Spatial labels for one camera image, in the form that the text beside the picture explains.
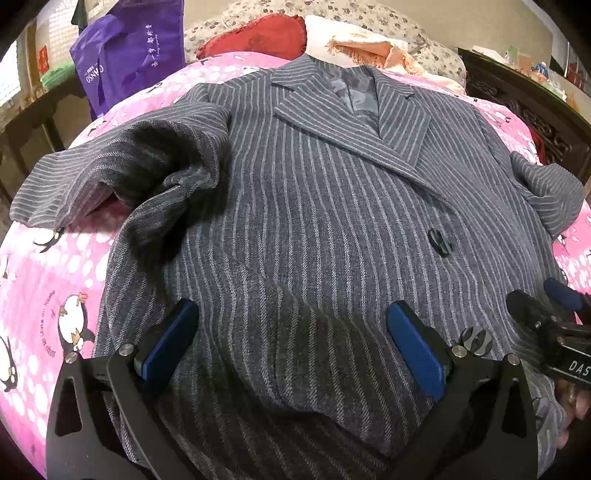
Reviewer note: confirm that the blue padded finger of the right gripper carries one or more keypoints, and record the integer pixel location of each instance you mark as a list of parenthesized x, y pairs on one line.
[(570, 299)]

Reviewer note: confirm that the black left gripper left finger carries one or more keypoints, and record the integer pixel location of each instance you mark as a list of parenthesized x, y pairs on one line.
[(80, 440)]

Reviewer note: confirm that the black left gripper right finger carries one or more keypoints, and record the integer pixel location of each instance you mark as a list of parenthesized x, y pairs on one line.
[(482, 425)]

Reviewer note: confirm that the grey pinstriped suit jacket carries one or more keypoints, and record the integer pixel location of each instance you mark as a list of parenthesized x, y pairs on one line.
[(294, 206)]

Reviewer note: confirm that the person's right hand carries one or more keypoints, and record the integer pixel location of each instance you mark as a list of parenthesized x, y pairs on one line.
[(575, 402)]

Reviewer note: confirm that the dark carved wooden headboard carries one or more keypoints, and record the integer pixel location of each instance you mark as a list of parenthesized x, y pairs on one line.
[(566, 134)]

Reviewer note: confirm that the orange fringed towel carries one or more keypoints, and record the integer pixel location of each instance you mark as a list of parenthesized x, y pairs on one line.
[(388, 57)]

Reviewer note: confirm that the dark wooden side table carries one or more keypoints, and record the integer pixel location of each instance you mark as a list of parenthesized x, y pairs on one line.
[(40, 115)]

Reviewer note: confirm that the floral print quilt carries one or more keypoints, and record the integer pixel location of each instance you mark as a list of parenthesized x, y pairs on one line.
[(377, 18)]

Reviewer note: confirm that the purple non-woven tote bag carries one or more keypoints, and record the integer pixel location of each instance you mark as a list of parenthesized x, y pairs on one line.
[(135, 45)]

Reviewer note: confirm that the red pillow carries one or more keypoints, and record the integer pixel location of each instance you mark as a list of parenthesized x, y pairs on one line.
[(276, 34)]

